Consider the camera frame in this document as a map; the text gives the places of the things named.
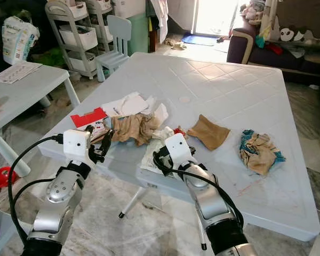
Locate blue door mat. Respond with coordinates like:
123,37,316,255
181,35,217,46

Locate large white folding table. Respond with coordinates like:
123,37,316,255
39,52,320,251

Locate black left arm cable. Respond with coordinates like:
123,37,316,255
14,179,55,235
8,135,65,246

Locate pile of stuffed toys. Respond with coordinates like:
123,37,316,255
243,0,267,25

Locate dark purple sofa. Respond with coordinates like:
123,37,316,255
227,24,320,81

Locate green cabinet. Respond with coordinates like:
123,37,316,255
126,13,150,57

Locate pale blue child chair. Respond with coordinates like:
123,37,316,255
95,15,132,82

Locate flat brown paper bag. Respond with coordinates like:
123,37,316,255
187,114,231,151

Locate white printed diaper pack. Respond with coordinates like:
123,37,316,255
2,16,41,66

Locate small white plastic table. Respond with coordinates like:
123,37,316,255
0,63,81,134

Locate brown panda blanket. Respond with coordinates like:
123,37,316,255
272,0,320,43

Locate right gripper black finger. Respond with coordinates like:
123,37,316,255
153,148,167,175

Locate small white tissue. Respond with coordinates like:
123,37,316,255
154,103,169,126

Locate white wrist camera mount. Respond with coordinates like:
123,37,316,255
164,133,193,166
63,129,91,163

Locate white tiered storage rack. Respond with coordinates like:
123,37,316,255
45,0,99,79
85,0,115,51

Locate beige slippers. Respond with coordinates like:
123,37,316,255
164,39,187,50

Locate printed paper sheet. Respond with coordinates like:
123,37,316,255
0,62,43,84

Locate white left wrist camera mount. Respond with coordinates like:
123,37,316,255
63,129,91,163

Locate hanging white cloth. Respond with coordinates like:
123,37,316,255
149,0,169,43

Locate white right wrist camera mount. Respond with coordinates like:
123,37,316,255
164,133,193,166

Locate red holed ball toy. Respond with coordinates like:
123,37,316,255
0,166,18,188

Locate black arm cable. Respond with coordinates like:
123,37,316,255
152,155,245,227
14,179,55,235
8,135,65,246

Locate pale plastic stool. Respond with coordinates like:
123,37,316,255
0,208,30,256

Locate crumpled beige paper bag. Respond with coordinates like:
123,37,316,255
111,113,161,146

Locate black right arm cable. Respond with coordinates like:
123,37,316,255
152,155,245,227

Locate white wrapper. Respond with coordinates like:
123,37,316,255
141,127,177,174

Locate red and white carton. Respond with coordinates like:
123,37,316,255
70,107,113,140

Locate teal and beige crumpled trash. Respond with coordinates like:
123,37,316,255
239,129,286,177

